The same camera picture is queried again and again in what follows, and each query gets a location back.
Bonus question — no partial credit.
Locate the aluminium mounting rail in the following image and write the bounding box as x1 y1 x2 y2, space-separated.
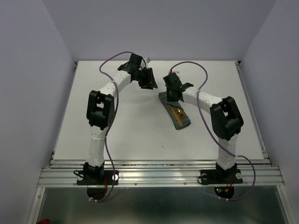
38 158 285 188

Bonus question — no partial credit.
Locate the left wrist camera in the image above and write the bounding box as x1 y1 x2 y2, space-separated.
142 57 151 68

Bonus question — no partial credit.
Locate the gold knife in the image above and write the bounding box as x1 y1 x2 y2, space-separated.
170 105 183 126

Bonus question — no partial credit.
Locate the red object at corner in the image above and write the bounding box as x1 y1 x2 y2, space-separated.
36 218 50 224

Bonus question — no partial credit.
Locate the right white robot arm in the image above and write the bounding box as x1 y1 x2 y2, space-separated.
163 72 244 185

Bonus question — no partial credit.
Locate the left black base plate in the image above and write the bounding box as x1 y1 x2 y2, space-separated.
73 170 119 186

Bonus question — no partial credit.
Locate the gold fork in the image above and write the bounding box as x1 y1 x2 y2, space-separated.
178 108 186 119

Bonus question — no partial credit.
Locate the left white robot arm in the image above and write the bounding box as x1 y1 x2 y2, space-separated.
83 52 157 184

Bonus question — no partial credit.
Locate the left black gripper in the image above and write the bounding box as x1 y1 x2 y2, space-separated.
135 68 158 90

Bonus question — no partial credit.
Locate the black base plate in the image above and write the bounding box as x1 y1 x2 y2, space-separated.
197 169 243 185
73 170 119 186

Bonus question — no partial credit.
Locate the grey cloth napkin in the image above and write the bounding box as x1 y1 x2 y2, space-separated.
158 92 191 130

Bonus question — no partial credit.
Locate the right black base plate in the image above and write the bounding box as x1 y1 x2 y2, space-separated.
197 169 243 185

